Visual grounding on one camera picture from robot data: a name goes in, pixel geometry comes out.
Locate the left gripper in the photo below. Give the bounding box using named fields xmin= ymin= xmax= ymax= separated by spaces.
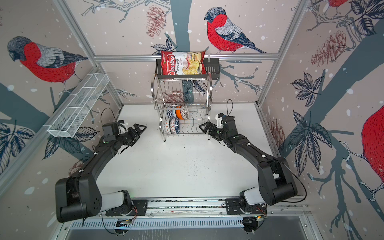
xmin=116 ymin=123 xmax=147 ymax=146

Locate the orange plastic bowl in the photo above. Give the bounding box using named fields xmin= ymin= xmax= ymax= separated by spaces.
xmin=175 ymin=106 xmax=185 ymax=120

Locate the dark blue patterned bowl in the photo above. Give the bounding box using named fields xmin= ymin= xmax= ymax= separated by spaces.
xmin=169 ymin=118 xmax=180 ymax=135

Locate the stainless steel dish rack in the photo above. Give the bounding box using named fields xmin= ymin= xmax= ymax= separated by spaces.
xmin=151 ymin=74 xmax=213 ymax=142

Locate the blue floral ceramic bowl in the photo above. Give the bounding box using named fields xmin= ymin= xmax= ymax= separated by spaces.
xmin=173 ymin=107 xmax=177 ymax=119

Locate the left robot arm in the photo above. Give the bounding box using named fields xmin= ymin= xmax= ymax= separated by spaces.
xmin=55 ymin=121 xmax=147 ymax=223

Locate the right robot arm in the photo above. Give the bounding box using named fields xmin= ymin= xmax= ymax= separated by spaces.
xmin=199 ymin=114 xmax=298 ymax=206

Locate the red cassava chips bag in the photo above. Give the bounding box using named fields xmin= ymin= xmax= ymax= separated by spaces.
xmin=161 ymin=51 xmax=207 ymax=76

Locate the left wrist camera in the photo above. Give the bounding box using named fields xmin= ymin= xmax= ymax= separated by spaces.
xmin=102 ymin=120 xmax=127 ymax=142

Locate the black wall basket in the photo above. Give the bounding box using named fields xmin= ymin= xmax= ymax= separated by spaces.
xmin=155 ymin=58 xmax=221 ymax=80

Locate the white wire mesh shelf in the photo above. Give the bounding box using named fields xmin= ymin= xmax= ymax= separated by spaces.
xmin=48 ymin=73 xmax=110 ymax=138

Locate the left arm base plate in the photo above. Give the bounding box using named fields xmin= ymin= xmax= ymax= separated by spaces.
xmin=105 ymin=199 xmax=148 ymax=218

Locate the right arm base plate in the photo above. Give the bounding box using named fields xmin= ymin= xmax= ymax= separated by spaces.
xmin=224 ymin=198 xmax=267 ymax=216

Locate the aluminium front rail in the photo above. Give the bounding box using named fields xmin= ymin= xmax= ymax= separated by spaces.
xmin=61 ymin=195 xmax=313 ymax=220

